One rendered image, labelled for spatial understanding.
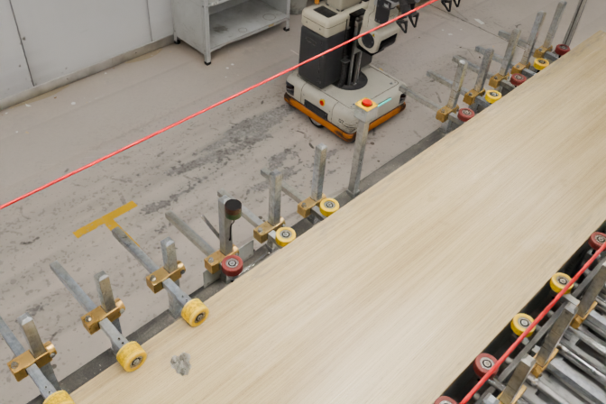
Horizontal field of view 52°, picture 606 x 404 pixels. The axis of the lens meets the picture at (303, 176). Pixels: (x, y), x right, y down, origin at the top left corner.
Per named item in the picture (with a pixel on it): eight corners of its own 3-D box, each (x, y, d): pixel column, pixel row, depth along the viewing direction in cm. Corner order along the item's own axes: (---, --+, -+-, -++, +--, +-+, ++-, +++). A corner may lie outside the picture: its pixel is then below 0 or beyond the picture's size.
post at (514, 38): (489, 102, 365) (512, 28, 333) (492, 99, 367) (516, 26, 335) (494, 105, 364) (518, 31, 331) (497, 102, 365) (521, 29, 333)
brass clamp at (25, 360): (9, 370, 194) (4, 362, 191) (50, 344, 202) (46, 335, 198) (18, 383, 191) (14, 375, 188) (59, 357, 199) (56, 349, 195)
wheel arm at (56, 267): (50, 270, 223) (48, 263, 220) (59, 264, 225) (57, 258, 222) (128, 362, 198) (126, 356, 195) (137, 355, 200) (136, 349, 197)
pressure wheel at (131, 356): (121, 344, 195) (141, 338, 202) (112, 362, 198) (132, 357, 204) (132, 355, 192) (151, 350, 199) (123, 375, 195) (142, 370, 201)
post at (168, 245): (171, 321, 244) (160, 239, 212) (179, 316, 246) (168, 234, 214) (177, 326, 242) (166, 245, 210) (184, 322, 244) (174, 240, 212)
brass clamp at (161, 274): (145, 284, 222) (144, 276, 218) (177, 265, 229) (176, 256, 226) (155, 295, 219) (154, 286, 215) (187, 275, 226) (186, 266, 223)
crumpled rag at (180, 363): (169, 354, 204) (168, 350, 202) (189, 351, 206) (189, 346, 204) (171, 379, 198) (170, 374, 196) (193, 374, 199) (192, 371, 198)
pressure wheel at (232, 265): (217, 280, 240) (216, 261, 233) (234, 269, 245) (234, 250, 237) (231, 292, 236) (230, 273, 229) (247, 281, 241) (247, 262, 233)
